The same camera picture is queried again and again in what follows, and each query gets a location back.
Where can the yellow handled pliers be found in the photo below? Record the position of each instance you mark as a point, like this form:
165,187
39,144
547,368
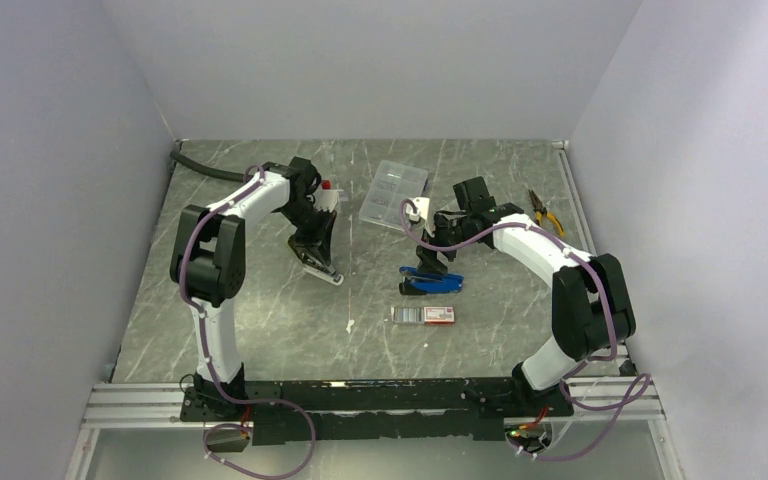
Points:
542,214

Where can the aluminium frame rail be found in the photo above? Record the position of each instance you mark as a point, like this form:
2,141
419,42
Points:
160,405

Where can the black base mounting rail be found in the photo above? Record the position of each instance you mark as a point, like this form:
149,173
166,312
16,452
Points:
278,412

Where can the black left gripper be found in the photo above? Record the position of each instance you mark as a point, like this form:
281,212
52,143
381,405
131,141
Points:
318,243

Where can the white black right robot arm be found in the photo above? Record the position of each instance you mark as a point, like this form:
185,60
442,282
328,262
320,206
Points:
591,312

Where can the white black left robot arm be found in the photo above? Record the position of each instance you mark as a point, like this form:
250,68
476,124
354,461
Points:
208,262

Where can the small beige white stapler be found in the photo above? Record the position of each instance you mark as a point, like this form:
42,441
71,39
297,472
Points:
326,273

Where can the clear plastic screw organizer box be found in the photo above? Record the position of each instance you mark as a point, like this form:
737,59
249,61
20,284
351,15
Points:
391,184

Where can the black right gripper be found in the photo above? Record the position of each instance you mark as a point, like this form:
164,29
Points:
429,261

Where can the blue black stapler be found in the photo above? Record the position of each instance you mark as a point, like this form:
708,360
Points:
415,283

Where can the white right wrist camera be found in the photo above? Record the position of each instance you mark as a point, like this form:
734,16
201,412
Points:
418,216

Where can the red white staples box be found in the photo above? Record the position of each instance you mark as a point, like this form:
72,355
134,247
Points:
423,315

